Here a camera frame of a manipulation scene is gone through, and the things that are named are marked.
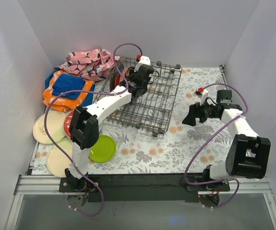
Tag orange plate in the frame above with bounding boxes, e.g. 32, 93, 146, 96
114, 73, 123, 87

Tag dark blue plate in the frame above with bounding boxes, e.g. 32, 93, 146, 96
109, 61, 124, 91

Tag lime green plate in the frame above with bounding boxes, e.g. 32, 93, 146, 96
89, 135, 116, 163

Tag red teal flower plate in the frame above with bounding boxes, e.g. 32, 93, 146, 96
63, 111, 73, 138

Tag pink polka dot plate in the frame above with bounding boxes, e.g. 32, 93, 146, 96
121, 67, 131, 78

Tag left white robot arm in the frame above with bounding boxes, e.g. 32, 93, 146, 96
65, 64, 155, 192

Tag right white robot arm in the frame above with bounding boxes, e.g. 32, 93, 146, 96
182, 88, 271, 191

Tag floral tablecloth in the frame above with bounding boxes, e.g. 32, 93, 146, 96
31, 67, 256, 178

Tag pink patterned cloth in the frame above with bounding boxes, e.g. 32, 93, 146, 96
58, 49, 115, 82

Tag orange blue cloth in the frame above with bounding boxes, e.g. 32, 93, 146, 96
42, 68, 95, 112

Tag cream leaf plate far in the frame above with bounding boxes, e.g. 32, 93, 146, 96
33, 110, 67, 144

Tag cream leaf plate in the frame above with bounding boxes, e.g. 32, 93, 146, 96
46, 138, 72, 178
33, 110, 67, 144

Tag cream leaf plate near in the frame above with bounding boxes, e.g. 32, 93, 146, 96
46, 138, 72, 178

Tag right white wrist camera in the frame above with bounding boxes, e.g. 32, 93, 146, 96
195, 87, 208, 104

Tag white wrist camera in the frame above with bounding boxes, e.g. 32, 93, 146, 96
134, 54, 150, 72
195, 87, 208, 104

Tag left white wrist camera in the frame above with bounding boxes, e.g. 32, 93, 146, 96
134, 54, 150, 72

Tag grey wire dish rack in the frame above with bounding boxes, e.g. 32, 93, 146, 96
106, 61, 182, 137

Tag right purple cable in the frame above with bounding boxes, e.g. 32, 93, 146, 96
183, 83, 249, 209

